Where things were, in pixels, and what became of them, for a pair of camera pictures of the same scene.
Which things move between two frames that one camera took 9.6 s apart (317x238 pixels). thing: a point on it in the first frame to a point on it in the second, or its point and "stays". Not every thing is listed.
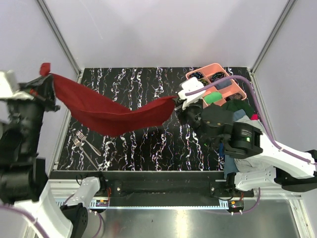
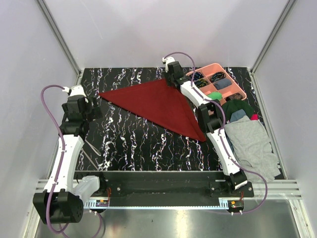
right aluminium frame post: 271,36 stays
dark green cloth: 235,104 stays
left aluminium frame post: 60,39 stays
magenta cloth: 254,117 stays
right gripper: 187,101 to 166,71
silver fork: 83,138 stays
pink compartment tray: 219,95 stays
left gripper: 42,90 to 96,113
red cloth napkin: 98,115 to 159,100
